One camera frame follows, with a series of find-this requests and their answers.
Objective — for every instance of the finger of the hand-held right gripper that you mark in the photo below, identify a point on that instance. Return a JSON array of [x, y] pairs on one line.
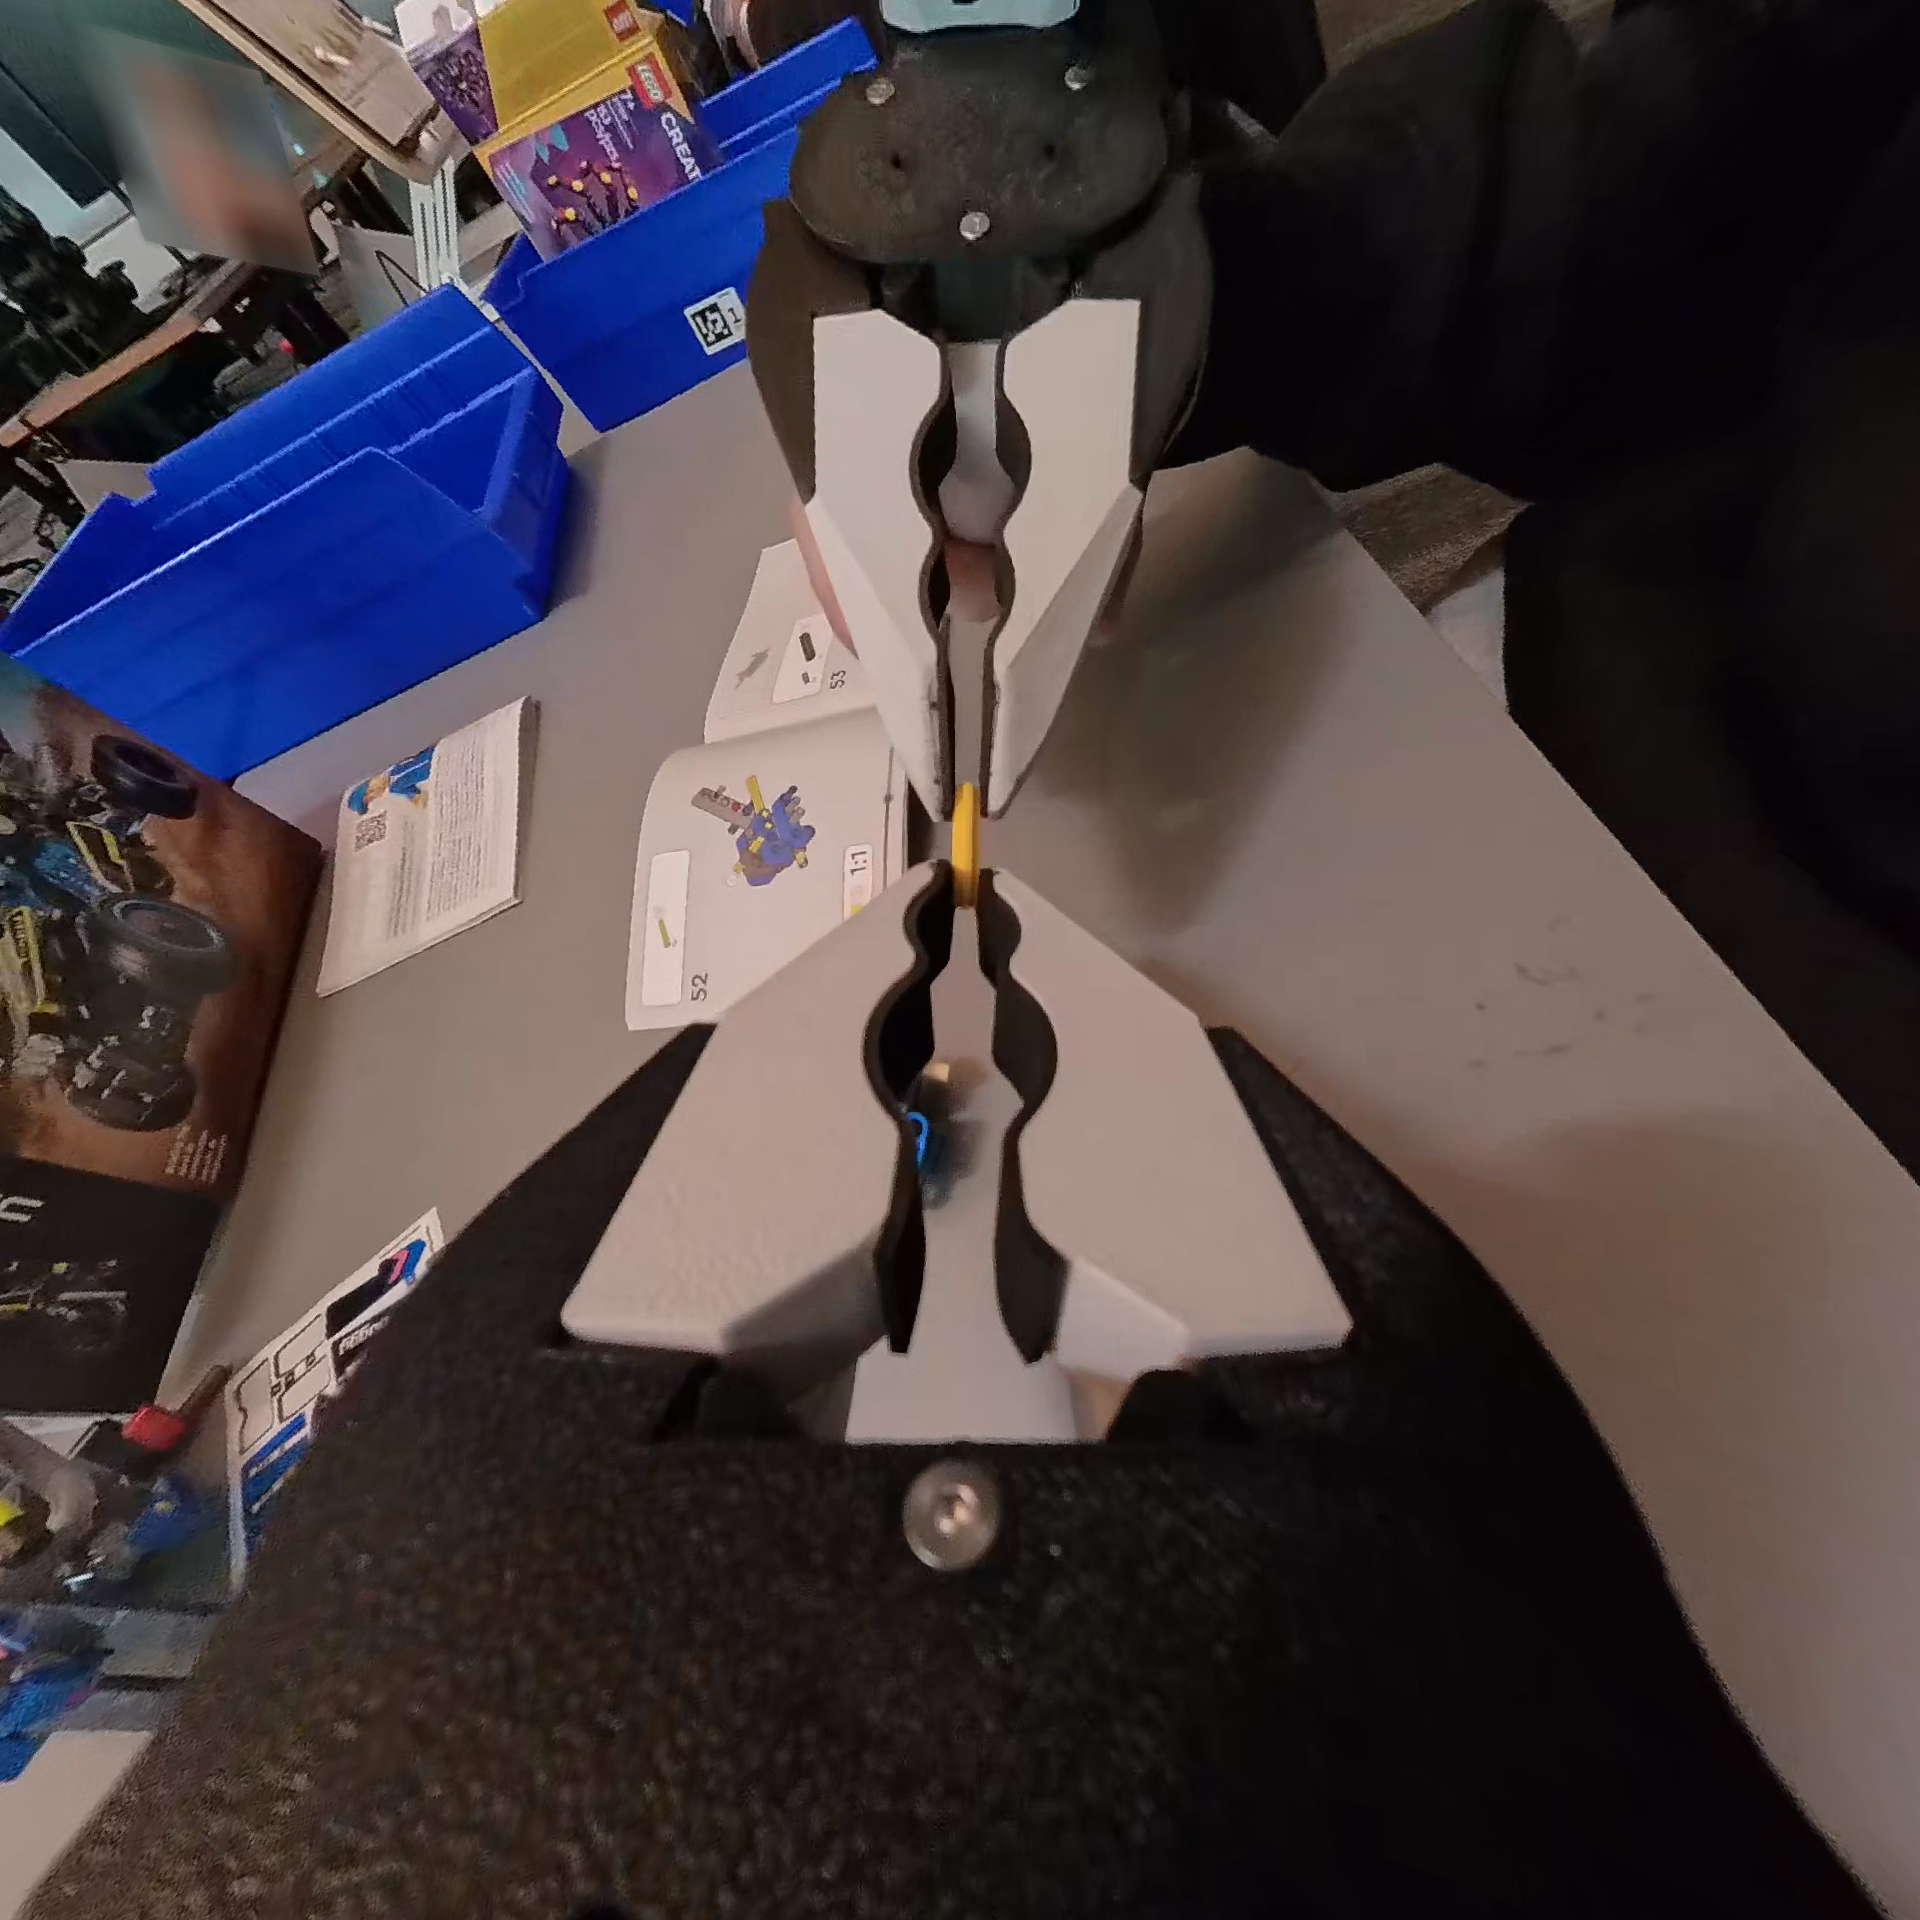
[[869, 451], [1079, 451]]

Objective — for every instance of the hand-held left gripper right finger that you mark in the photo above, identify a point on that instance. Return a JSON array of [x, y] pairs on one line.
[[1185, 1201]]

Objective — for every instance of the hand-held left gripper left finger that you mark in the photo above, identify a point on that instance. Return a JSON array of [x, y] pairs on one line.
[[734, 1201]]

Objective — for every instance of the blue grey lego sub-assembly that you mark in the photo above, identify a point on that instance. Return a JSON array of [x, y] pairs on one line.
[[937, 1142]]

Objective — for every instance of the lego instruction booklet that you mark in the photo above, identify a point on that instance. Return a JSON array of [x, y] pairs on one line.
[[751, 840]]

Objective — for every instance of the short yellow lego axle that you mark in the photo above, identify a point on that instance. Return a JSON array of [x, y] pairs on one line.
[[965, 849]]

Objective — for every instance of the purple toy set box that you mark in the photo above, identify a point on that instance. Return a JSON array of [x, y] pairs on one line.
[[600, 164]]

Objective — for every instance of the yellow toy set box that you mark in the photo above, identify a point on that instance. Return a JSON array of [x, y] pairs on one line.
[[564, 54]]

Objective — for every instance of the lego sticker sheet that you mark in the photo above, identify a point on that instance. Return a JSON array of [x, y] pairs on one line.
[[300, 1382]]

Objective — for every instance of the lego set box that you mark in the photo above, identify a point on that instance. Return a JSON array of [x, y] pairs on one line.
[[119, 974]]

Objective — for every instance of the partly built lego car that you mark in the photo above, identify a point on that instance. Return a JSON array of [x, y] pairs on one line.
[[91, 1545]]

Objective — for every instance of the person's right hand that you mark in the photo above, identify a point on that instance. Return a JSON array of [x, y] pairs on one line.
[[825, 586]]

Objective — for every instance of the blue plastic bin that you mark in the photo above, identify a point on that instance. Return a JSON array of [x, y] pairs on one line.
[[300, 570], [645, 315]]

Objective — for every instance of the feedback leaflet with minifigure print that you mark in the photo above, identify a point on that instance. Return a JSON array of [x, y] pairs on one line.
[[429, 855]]

